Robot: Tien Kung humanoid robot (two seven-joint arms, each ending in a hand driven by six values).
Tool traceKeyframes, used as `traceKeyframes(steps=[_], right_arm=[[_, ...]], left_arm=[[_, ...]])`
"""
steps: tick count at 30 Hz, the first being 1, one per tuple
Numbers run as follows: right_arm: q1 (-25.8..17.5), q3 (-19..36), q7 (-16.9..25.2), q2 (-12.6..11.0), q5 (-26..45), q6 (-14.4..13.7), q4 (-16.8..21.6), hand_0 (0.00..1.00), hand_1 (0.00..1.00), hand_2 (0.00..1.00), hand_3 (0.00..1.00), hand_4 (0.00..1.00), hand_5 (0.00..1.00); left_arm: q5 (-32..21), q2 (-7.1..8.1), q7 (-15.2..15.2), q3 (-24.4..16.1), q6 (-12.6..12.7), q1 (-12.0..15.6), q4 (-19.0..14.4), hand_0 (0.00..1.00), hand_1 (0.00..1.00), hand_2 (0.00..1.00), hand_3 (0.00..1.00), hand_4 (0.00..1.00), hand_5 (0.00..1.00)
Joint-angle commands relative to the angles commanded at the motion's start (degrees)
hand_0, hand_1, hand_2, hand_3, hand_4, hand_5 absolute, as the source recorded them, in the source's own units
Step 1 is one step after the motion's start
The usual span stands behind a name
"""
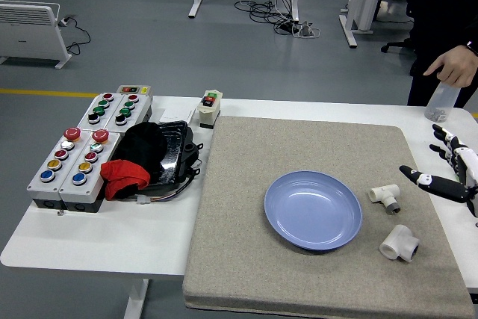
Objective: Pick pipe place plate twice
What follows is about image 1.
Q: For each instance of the person's left hand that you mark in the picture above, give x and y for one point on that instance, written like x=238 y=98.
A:
x=457 y=67

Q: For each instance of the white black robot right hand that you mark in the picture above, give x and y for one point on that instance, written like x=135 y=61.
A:
x=444 y=185

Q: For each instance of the clear spray bottle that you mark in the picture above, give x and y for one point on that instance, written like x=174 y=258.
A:
x=440 y=104

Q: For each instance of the small white tee pipe fitting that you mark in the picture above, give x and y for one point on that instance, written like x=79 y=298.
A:
x=384 y=194

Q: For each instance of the large white tee pipe fitting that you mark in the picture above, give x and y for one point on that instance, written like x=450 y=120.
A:
x=397 y=242

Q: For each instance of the blue plate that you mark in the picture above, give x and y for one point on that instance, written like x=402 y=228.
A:
x=313 y=218

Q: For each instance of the person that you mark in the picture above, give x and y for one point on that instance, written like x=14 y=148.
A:
x=448 y=5

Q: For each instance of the black office chair base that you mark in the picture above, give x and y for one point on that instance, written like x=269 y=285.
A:
x=397 y=45

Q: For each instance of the grey-brown mat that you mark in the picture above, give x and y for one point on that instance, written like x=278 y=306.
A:
x=261 y=154

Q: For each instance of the black plastic tray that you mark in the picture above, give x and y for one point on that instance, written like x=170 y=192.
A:
x=175 y=147

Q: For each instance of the white paper card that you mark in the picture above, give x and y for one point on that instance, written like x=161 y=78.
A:
x=173 y=114

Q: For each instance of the black cloth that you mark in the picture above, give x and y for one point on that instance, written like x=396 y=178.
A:
x=143 y=143

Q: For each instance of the grey four-button control box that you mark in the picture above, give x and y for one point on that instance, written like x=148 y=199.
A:
x=89 y=108
x=140 y=110

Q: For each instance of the red cloth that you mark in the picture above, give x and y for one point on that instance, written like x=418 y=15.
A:
x=123 y=173

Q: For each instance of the white table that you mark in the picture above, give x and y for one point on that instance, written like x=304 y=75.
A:
x=112 y=240

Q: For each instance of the grey five-button control box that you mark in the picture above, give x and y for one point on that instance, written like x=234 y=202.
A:
x=45 y=188
x=95 y=184

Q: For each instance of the white panel heater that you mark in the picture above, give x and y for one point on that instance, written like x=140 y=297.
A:
x=26 y=31

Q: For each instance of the white desk frame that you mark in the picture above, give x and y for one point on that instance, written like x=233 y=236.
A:
x=364 y=5

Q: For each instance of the white start-stop switch box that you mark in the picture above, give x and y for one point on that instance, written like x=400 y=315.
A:
x=209 y=110

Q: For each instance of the small grey switch panel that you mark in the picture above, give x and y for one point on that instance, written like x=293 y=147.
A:
x=132 y=89

